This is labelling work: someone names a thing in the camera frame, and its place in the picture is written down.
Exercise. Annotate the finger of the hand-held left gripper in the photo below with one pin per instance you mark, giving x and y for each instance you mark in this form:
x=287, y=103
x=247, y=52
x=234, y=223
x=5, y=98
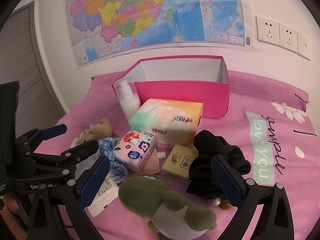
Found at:
x=55, y=130
x=82, y=148

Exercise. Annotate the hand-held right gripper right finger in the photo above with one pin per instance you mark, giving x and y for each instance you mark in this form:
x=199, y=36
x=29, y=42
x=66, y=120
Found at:
x=227, y=182

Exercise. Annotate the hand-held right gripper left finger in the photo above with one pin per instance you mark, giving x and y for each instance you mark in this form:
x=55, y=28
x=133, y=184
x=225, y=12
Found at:
x=95, y=181

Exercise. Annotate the yellow tissue pack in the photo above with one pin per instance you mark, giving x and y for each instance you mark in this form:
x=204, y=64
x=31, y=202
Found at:
x=177, y=163

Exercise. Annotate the peach spout pouch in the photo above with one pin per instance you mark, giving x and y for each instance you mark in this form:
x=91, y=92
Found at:
x=151, y=166

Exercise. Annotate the pink cardboard box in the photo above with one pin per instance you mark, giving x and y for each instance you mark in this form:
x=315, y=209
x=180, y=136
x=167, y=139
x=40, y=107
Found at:
x=182, y=97

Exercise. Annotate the person's left forearm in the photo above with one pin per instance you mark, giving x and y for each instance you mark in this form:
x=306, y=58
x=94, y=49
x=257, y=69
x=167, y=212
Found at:
x=12, y=226

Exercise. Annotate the person's left hand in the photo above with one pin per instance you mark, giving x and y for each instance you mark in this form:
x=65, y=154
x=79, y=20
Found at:
x=10, y=203

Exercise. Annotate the clear plastic packet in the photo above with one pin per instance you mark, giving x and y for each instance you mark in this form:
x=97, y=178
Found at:
x=86, y=163

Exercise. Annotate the white sachet packet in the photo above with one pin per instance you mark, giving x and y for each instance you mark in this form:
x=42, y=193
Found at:
x=107, y=192

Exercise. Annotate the pearl and amber hair clip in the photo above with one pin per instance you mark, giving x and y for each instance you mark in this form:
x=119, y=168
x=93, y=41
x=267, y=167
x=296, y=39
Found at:
x=224, y=206

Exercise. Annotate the brown teddy bear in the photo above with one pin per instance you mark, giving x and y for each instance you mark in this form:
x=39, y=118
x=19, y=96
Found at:
x=97, y=130

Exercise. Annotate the blue gingham scrunchie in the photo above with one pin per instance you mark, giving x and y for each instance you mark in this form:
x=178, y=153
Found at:
x=117, y=171

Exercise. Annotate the black cloth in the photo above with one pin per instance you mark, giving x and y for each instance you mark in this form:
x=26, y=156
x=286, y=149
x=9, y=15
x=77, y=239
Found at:
x=212, y=145

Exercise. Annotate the green plush dinosaur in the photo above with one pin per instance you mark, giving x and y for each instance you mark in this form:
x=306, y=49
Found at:
x=142, y=192

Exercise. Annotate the floral tissue pack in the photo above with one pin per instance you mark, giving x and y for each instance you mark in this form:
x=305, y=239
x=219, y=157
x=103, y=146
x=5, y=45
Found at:
x=135, y=147

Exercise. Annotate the white pump bottle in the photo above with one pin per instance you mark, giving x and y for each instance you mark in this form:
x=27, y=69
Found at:
x=128, y=102

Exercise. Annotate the grey door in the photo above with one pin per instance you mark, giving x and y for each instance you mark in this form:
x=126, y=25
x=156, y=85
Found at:
x=25, y=62

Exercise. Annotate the pink printed blanket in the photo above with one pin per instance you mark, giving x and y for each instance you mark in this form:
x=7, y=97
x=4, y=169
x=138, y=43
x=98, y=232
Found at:
x=237, y=105

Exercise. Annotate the pastel tissue box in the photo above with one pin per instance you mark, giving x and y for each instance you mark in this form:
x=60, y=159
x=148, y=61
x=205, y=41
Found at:
x=165, y=120

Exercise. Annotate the colourful wall map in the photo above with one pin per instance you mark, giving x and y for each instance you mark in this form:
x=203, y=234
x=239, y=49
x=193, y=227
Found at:
x=125, y=17

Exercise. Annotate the white wall switch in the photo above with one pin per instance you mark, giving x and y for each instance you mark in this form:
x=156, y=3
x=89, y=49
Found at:
x=304, y=46

